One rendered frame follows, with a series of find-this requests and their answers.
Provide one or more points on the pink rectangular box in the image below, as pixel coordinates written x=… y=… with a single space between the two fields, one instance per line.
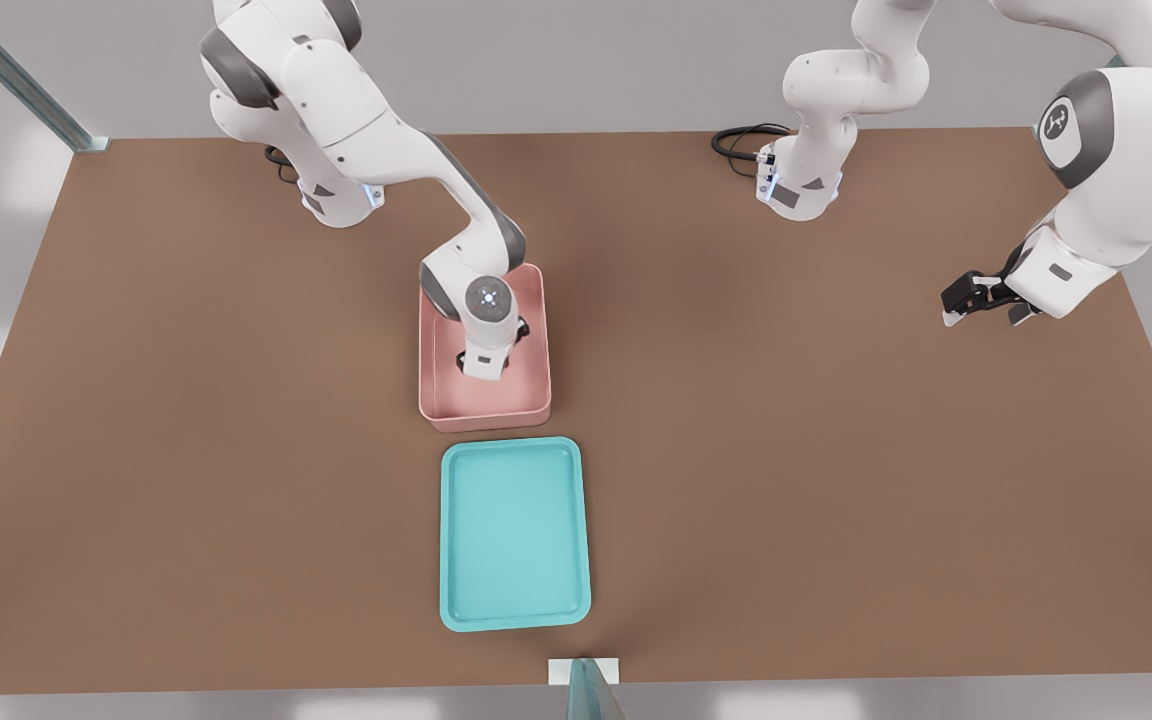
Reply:
x=486 y=405

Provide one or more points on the pale blue-green tray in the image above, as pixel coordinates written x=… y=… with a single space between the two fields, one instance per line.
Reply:
x=514 y=535

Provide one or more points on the silver frame post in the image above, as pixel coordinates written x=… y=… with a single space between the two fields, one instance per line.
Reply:
x=16 y=75
x=591 y=690

